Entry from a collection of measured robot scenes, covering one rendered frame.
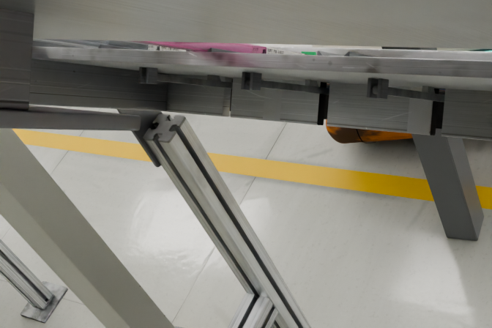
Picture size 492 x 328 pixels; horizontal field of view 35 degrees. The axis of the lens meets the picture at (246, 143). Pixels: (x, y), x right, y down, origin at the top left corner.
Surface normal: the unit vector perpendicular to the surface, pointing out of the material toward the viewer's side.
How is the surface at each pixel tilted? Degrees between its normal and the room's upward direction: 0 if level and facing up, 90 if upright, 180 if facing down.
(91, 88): 90
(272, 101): 43
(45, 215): 90
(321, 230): 0
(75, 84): 90
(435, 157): 90
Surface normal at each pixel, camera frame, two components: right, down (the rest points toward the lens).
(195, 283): -0.37, -0.67
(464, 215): -0.38, 0.74
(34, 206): 0.85, 0.03
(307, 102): -0.57, 0.00
